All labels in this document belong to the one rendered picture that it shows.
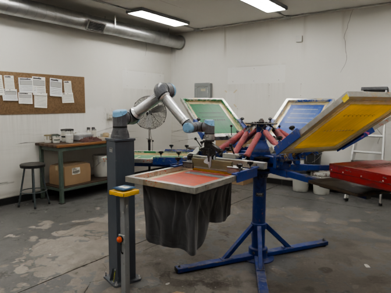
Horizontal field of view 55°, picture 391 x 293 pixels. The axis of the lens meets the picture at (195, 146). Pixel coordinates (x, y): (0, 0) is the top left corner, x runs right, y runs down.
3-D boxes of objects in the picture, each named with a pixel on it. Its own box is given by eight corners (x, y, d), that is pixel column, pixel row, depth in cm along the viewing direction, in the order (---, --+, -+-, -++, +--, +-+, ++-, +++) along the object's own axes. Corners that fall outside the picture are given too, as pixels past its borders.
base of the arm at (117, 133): (107, 138, 305) (107, 125, 304) (124, 136, 314) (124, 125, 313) (115, 139, 293) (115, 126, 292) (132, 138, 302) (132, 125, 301)
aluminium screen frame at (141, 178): (195, 194, 219) (195, 188, 218) (125, 181, 253) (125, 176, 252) (256, 174, 282) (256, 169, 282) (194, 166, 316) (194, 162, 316)
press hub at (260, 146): (267, 270, 336) (272, 120, 321) (230, 259, 359) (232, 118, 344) (284, 256, 367) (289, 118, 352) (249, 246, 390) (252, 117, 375)
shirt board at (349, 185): (404, 200, 240) (405, 188, 239) (358, 207, 224) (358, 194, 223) (277, 168, 361) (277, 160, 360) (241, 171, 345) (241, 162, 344)
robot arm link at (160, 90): (154, 78, 278) (195, 127, 267) (162, 79, 288) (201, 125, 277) (145, 89, 283) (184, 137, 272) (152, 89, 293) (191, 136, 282)
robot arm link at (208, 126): (206, 119, 287) (216, 119, 283) (206, 133, 288) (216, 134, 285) (201, 119, 280) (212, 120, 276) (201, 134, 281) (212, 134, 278)
